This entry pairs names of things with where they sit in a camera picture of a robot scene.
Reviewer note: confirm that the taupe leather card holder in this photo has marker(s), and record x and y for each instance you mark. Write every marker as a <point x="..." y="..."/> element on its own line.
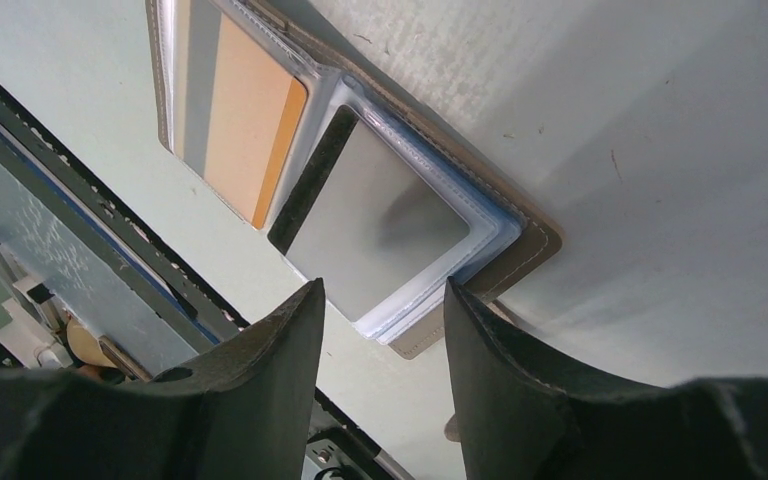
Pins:
<point x="507" y="239"/>

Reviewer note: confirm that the smartphone with gold edge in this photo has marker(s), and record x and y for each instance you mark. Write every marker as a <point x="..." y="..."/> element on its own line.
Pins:
<point x="122" y="360"/>

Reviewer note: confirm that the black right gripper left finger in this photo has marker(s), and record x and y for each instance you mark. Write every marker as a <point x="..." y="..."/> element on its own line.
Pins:
<point x="241" y="410"/>

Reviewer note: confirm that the black credit card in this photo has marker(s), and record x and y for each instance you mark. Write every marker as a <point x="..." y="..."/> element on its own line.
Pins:
<point x="361" y="219"/>

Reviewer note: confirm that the yellow card with black stripe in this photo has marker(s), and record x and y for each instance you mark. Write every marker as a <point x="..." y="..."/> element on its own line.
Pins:
<point x="235" y="108"/>

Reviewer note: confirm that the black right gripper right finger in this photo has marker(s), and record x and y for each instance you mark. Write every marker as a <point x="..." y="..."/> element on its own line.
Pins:
<point x="525" y="410"/>

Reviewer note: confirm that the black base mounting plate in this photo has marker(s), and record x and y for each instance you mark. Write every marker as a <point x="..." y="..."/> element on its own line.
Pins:
<point x="336" y="448"/>

